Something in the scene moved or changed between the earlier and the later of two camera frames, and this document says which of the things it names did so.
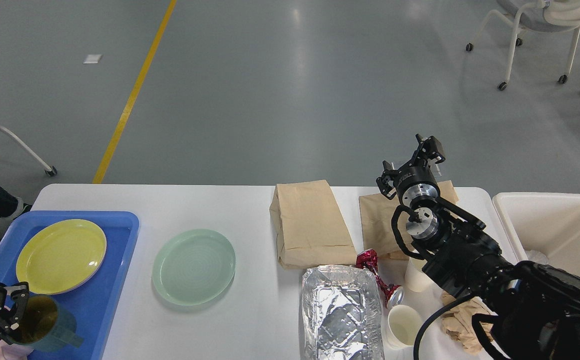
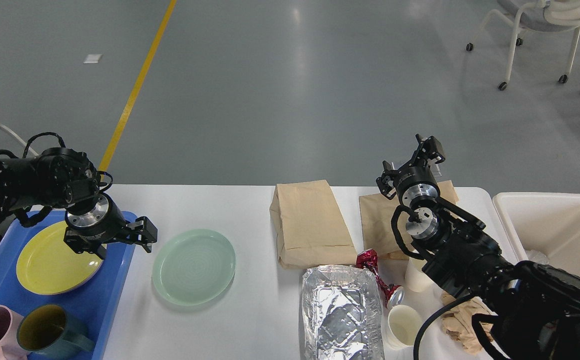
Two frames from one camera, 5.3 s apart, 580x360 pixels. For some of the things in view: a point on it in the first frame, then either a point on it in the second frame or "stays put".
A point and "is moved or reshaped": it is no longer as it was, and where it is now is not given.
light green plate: x=193 y=266 stays put
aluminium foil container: x=342 y=314 stays put
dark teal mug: x=46 y=325 is moved or reshaped
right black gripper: x=415 y=181 stays put
